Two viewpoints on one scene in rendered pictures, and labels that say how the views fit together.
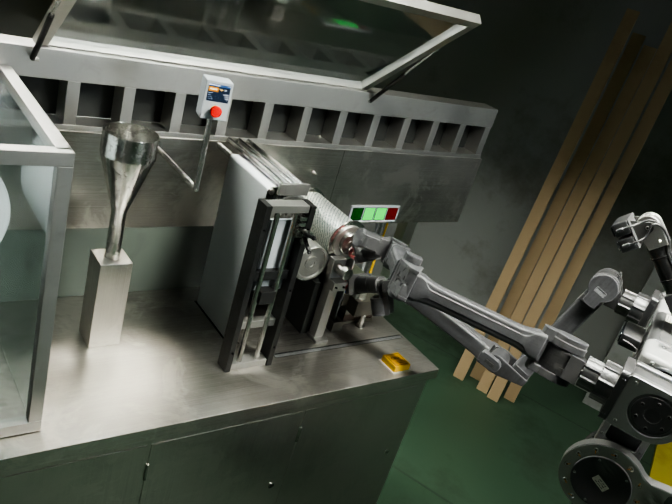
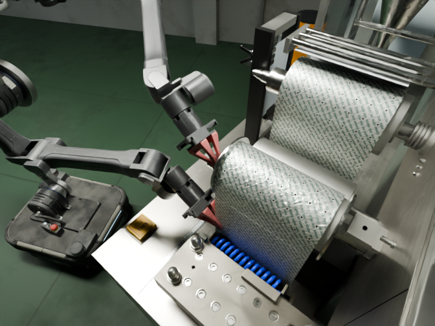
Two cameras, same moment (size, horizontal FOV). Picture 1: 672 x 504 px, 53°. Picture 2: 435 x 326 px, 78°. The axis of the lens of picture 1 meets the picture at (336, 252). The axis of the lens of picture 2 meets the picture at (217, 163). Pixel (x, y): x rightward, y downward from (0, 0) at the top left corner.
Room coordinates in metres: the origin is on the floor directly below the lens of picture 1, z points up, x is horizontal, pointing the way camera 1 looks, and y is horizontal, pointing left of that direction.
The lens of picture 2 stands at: (2.42, -0.12, 1.72)
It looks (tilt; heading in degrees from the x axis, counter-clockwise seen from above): 49 degrees down; 171
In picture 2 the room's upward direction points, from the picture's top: straight up
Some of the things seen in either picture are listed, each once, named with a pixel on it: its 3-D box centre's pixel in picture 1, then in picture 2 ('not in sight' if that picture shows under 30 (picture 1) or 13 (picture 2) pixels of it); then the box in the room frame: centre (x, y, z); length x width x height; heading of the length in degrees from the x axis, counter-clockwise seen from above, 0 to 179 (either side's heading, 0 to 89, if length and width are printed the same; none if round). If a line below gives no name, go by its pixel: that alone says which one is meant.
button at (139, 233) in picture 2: (395, 362); (141, 227); (1.96, -0.30, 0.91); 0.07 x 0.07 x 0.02; 42
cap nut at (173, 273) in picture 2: not in sight; (173, 273); (2.17, -0.19, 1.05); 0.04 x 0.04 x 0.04
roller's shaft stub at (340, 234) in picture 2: not in sight; (355, 239); (2.24, 0.17, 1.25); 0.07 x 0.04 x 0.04; 42
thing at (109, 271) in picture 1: (112, 251); (368, 76); (1.62, 0.58, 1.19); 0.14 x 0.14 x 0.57
